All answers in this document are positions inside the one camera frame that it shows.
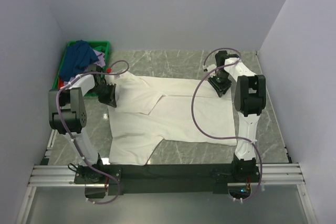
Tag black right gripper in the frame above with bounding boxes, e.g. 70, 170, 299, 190
208, 70, 232, 98

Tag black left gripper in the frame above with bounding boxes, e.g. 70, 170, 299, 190
90, 82, 117, 108

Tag white t-shirt with red print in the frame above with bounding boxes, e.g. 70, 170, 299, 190
107, 72, 237, 165

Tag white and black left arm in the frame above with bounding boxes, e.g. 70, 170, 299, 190
48, 65, 117, 184

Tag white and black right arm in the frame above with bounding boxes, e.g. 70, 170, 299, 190
208, 50, 266, 182

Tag lavender t-shirt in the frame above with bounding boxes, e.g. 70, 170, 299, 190
64, 50, 106, 83

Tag green t-shirt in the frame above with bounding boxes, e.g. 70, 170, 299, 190
93, 45, 108, 53

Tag orange t-shirt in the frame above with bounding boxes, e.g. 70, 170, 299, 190
57, 78, 64, 89

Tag navy blue t-shirt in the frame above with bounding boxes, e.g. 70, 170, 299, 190
59, 40, 98, 82

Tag green plastic crate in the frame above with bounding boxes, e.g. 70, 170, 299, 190
52, 40, 110, 89

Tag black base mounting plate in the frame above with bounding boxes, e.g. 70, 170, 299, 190
74, 164, 260, 196

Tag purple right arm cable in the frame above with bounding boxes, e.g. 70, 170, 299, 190
191, 48, 265, 202

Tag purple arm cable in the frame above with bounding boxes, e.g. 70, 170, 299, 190
191, 48, 265, 202
55, 60, 130, 205

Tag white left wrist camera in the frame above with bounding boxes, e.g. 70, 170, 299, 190
105, 68, 120, 82

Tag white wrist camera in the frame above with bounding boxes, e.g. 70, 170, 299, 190
105, 68, 120, 82
203, 64, 217, 72

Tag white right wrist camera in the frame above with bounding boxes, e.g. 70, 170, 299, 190
203, 64, 217, 72

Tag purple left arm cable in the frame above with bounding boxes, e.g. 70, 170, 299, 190
55, 60, 130, 205

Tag aluminium frame rail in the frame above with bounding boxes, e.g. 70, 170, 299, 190
14, 98, 320, 224

